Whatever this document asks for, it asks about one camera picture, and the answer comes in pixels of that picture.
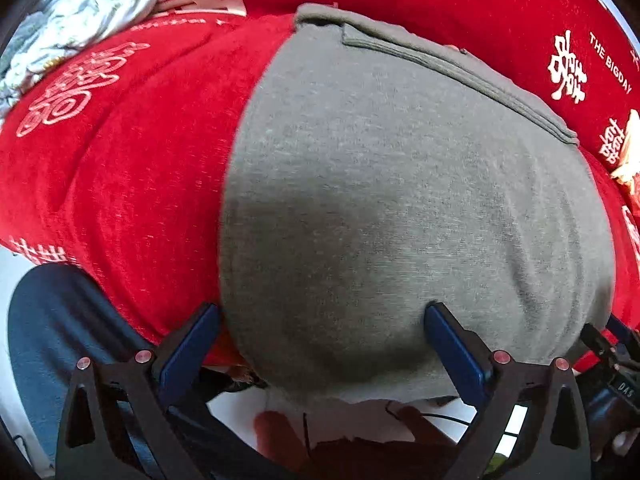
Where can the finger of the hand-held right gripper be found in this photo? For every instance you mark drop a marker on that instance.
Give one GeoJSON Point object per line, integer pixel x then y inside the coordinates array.
{"type": "Point", "coordinates": [597, 340]}
{"type": "Point", "coordinates": [621, 329]}

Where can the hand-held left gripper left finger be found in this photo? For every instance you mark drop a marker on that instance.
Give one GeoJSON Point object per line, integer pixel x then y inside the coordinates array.
{"type": "Point", "coordinates": [190, 350]}

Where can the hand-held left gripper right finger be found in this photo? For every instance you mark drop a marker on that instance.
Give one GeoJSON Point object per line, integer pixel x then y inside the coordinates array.
{"type": "Point", "coordinates": [457, 355]}

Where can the grey knit sweater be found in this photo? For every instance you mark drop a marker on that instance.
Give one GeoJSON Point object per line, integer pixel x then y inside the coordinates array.
{"type": "Point", "coordinates": [400, 185]}

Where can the dark red slipper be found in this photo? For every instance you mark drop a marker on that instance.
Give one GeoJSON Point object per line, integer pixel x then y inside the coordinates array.
{"type": "Point", "coordinates": [350, 455]}

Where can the red printed blanket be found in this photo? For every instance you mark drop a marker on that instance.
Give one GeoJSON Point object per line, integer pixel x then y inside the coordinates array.
{"type": "Point", "coordinates": [125, 185]}

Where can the white floral cloth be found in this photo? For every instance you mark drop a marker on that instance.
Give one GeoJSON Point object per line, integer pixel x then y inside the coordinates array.
{"type": "Point", "coordinates": [85, 5]}

